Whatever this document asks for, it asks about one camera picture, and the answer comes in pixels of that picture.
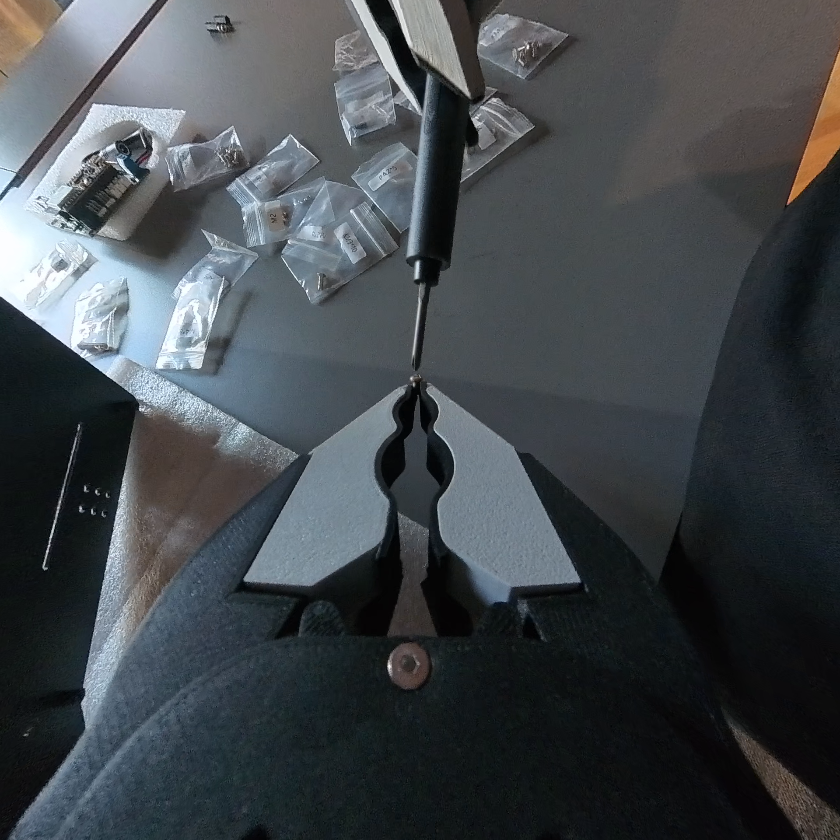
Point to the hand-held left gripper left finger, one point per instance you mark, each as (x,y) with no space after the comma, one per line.
(321,525)

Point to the dark grey desk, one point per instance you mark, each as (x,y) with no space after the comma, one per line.
(590,229)

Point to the white foam sheet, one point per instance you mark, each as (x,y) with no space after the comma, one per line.
(184,459)

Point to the blue hobby robot arm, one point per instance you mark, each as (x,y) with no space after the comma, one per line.
(52,525)

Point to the white foam block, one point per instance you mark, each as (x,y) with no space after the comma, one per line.
(164,124)

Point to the black control circuit board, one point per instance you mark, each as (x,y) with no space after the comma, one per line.
(98,184)

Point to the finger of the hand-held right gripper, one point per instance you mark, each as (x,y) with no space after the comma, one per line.
(384,46)
(439,39)

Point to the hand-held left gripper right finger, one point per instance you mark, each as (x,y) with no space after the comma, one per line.
(505,525)

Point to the scattered clear screw bags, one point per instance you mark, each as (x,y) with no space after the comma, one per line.
(315,216)

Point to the black screwdriver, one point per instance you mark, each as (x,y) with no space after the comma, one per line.
(433,197)

